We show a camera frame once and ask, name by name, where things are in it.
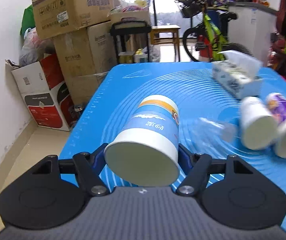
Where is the blue orange paper cup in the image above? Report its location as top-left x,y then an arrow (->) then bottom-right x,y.
104,95 -> 180,187

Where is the clear plastic cup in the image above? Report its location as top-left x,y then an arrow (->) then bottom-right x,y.
196,118 -> 237,142

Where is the white paper cup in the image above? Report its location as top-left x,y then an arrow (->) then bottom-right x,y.
240,96 -> 278,150

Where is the blue silicone baking mat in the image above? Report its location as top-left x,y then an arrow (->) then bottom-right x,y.
58,62 -> 286,240

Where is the red white appliance box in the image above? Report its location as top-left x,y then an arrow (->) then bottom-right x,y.
6,54 -> 77,131

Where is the tissue pack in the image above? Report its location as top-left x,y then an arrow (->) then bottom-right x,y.
212,50 -> 263,100

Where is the lower cardboard box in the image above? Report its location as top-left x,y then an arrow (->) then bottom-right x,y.
53,21 -> 117,105

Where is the cardboard box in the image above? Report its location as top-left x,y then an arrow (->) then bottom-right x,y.
32,0 -> 114,40
53,21 -> 117,105

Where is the green bicycle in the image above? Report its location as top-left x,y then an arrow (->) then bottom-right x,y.
175,0 -> 252,62

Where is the black utility cart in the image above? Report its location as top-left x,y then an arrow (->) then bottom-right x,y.
110,20 -> 152,64

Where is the wooden chair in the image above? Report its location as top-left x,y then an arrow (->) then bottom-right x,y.
150,24 -> 181,62

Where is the white chest freezer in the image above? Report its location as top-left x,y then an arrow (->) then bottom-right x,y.
228,2 -> 278,65

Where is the top cardboard box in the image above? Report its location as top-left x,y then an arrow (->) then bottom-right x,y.
32,0 -> 114,40

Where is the plastic bag by wall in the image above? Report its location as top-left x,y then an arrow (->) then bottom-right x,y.
19,28 -> 55,67

